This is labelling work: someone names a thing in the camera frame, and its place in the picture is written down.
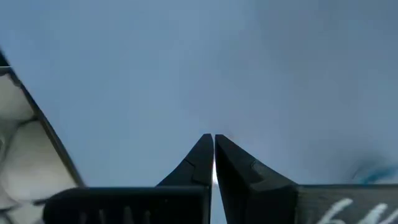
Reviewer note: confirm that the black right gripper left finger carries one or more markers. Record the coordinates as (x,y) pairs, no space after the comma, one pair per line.
(196,168)

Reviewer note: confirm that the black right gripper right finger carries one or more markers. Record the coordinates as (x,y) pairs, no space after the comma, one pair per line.
(248,186)

